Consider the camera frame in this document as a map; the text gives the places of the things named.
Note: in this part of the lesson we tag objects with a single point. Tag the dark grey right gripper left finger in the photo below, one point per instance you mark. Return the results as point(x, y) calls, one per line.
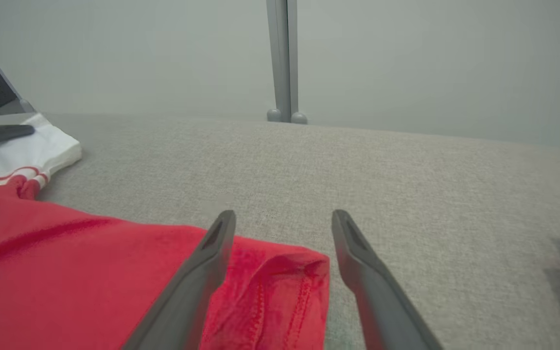
point(197, 277)

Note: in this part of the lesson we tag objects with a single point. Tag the grey partition post twin feet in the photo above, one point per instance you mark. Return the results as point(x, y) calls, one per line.
point(280, 58)

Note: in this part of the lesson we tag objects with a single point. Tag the red jersey with white sleeves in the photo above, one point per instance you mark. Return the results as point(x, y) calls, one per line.
point(66, 267)

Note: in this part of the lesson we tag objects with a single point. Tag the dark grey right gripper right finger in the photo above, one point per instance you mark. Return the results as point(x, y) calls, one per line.
point(382, 301)

